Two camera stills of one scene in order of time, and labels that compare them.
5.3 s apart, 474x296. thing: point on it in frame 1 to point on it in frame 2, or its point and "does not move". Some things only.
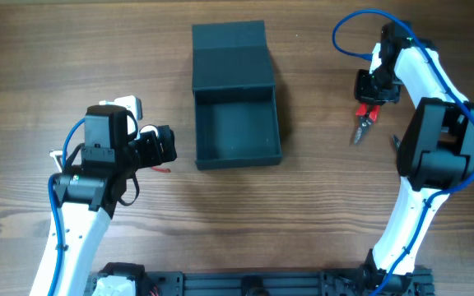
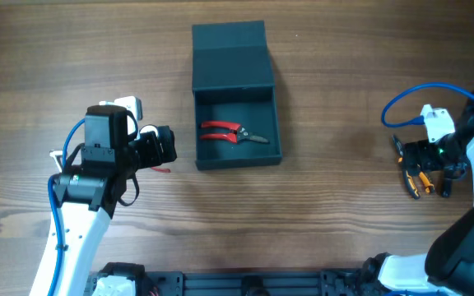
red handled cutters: (366, 117) to (237, 135)
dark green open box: (235, 99) does not move
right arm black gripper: (376, 94) to (416, 156)
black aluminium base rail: (338, 281) does not move
